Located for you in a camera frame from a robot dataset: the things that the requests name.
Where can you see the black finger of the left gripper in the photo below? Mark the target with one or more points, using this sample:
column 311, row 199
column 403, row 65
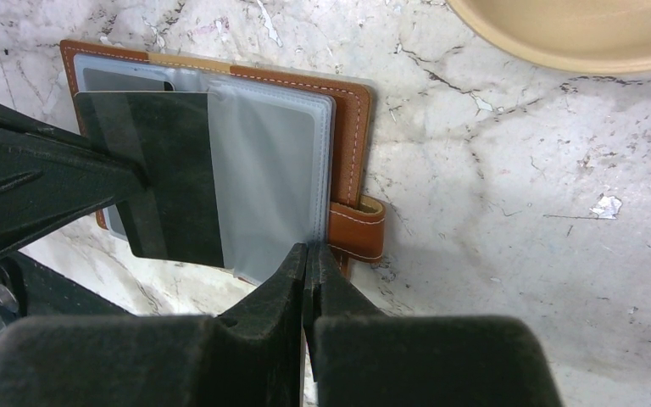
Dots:
column 50, row 177

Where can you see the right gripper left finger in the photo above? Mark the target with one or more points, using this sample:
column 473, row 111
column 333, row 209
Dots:
column 250, row 355

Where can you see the black gold-line VIP card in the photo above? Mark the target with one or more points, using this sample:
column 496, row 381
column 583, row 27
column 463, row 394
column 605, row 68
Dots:
column 102, row 81

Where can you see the brown leather card holder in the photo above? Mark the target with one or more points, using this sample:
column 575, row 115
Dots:
column 350, row 224

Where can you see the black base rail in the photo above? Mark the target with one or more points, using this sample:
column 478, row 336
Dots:
column 28, row 288

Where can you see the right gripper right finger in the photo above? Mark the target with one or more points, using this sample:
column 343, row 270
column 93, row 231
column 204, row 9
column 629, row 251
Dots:
column 363, row 357

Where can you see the beige oval tray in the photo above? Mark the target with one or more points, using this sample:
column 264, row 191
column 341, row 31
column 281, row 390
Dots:
column 592, row 37

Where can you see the dark striped credit card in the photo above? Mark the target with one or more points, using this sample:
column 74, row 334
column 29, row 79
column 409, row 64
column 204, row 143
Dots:
column 166, row 135

